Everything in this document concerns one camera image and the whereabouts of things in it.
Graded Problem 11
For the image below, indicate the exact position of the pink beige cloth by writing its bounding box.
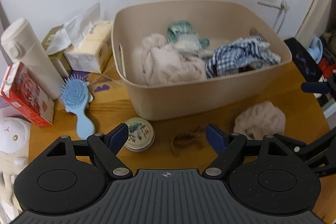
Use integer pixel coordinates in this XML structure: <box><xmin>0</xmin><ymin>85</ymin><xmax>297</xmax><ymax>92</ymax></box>
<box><xmin>141</xmin><ymin>34</ymin><xmax>206</xmax><ymax>86</ymax></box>
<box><xmin>234</xmin><ymin>101</ymin><xmax>286</xmax><ymax>140</ymax></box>

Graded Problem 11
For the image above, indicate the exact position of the small brown hair clip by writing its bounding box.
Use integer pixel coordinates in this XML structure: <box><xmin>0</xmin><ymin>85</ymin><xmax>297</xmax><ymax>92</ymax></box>
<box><xmin>170</xmin><ymin>126</ymin><xmax>205</xmax><ymax>156</ymax></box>

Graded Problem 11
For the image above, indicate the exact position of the blue checkered cloth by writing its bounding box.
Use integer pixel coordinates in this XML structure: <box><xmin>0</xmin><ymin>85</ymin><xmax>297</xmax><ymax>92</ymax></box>
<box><xmin>205</xmin><ymin>35</ymin><xmax>281</xmax><ymax>79</ymax></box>

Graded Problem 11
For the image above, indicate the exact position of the green checkered cloth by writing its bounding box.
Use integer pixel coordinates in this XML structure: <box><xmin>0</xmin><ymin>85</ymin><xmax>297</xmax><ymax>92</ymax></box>
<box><xmin>167</xmin><ymin>20</ymin><xmax>210</xmax><ymax>54</ymax></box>

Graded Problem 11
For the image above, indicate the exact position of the round decorated tin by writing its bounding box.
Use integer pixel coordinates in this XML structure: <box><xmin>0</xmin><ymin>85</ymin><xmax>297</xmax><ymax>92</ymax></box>
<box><xmin>124</xmin><ymin>117</ymin><xmax>155</xmax><ymax>152</ymax></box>

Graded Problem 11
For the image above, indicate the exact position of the purple floral table mat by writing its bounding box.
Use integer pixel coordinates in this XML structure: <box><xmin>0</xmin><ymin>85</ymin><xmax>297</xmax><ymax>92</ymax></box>
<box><xmin>71</xmin><ymin>56</ymin><xmax>124</xmax><ymax>93</ymax></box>

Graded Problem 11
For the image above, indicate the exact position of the blue hair brush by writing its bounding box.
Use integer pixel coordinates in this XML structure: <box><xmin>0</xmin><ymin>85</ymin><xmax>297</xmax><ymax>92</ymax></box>
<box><xmin>59</xmin><ymin>76</ymin><xmax>95</xmax><ymax>140</ymax></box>

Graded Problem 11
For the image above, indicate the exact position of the white sheep plush toy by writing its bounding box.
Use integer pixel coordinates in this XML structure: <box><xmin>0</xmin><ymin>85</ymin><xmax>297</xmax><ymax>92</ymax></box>
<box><xmin>1</xmin><ymin>117</ymin><xmax>31</xmax><ymax>211</ymax></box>

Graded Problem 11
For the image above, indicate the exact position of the small yellow green box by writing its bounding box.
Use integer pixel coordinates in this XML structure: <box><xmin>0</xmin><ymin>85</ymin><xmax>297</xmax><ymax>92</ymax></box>
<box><xmin>41</xmin><ymin>26</ymin><xmax>72</xmax><ymax>78</ymax></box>

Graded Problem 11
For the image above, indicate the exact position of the red carton box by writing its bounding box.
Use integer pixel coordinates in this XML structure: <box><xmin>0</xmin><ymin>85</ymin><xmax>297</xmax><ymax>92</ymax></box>
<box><xmin>1</xmin><ymin>62</ymin><xmax>54</xmax><ymax>127</ymax></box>

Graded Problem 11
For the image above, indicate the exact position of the tissue pack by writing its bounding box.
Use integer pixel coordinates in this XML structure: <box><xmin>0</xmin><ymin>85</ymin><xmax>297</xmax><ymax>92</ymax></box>
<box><xmin>46</xmin><ymin>2</ymin><xmax>113</xmax><ymax>73</ymax></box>

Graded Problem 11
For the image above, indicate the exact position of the beige plastic storage bin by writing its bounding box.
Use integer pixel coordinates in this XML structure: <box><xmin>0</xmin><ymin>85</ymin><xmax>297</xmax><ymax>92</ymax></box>
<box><xmin>112</xmin><ymin>0</ymin><xmax>291</xmax><ymax>121</ymax></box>

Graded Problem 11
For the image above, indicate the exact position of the white thermos bottle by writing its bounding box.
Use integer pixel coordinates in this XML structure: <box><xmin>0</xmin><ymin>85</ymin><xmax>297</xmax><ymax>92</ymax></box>
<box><xmin>1</xmin><ymin>18</ymin><xmax>63</xmax><ymax>100</ymax></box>

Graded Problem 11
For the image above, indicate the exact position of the white power cable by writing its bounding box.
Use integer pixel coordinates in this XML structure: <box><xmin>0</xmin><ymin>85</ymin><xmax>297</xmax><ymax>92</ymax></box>
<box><xmin>273</xmin><ymin>0</ymin><xmax>291</xmax><ymax>35</ymax></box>

